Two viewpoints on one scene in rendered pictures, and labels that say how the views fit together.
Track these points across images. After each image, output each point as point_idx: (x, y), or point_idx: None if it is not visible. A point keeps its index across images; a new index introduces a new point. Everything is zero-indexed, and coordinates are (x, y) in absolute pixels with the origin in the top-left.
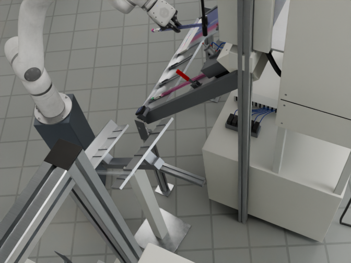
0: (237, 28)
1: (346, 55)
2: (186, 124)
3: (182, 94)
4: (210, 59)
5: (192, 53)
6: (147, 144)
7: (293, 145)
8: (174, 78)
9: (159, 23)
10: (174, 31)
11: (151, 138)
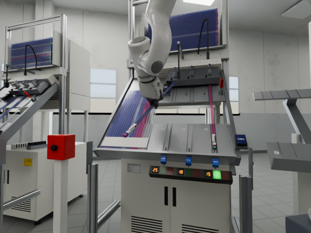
0: (228, 35)
1: None
2: None
3: (226, 100)
4: (212, 74)
5: (164, 125)
6: (284, 94)
7: None
8: (189, 133)
9: (161, 90)
10: (157, 105)
11: (277, 94)
